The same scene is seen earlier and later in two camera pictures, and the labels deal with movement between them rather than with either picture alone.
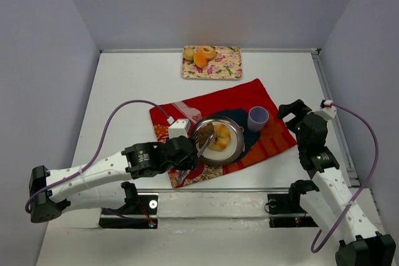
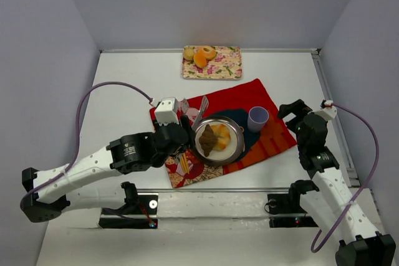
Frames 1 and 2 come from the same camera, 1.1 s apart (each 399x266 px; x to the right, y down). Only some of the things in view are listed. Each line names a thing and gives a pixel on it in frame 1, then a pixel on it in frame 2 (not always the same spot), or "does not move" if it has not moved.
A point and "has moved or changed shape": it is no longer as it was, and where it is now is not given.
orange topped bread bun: x=199 y=58 does not move
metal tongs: x=199 y=153 to x=184 y=105
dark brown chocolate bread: x=204 y=133 has moved or changed shape
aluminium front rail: x=210 y=190 does not move
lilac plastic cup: x=257 y=117 does not move
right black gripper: x=295 y=114 does not move
